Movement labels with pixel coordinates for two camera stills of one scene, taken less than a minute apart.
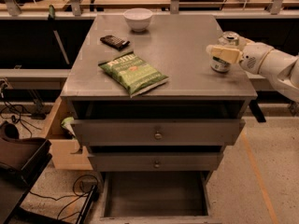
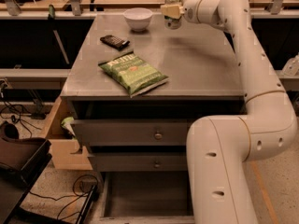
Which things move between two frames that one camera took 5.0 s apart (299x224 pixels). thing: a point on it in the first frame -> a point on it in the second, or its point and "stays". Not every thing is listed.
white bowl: [138, 19] stays
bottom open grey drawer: [156, 197] stays
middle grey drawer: [155, 161] stays
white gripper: [254, 57] -> [189, 11]
